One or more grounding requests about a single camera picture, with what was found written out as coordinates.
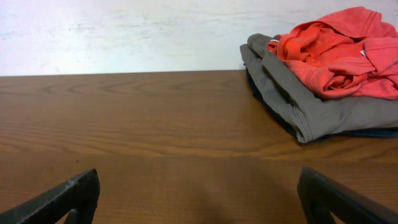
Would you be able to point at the crumpled red shirt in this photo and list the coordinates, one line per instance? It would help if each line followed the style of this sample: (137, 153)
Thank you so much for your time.
(347, 53)

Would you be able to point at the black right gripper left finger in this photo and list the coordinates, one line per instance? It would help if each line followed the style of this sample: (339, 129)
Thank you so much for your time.
(76, 199)

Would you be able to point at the folded grey garment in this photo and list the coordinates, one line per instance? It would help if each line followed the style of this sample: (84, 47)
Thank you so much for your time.
(310, 116)

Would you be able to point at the folded dark navy garment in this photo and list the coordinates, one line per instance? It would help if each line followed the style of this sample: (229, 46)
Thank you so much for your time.
(361, 133)

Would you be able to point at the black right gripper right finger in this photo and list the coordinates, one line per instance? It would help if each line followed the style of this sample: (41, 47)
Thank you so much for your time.
(323, 199)

